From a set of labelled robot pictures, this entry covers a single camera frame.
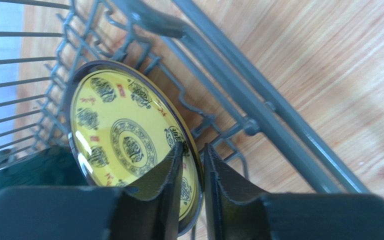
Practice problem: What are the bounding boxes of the yellow patterned plate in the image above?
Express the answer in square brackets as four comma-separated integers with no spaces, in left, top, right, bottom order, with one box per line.
[64,60,204,235]

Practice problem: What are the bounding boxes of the dark green mug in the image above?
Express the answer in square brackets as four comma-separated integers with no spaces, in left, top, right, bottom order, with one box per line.
[0,146,88,190]

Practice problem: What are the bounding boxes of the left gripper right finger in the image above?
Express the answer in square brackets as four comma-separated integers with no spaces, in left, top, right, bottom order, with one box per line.
[203,144,384,240]

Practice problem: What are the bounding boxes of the grey wire dish rack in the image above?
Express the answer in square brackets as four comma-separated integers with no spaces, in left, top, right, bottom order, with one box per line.
[0,0,371,240]

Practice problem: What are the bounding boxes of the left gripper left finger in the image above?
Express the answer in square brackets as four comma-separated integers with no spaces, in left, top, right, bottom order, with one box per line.
[0,143,183,240]

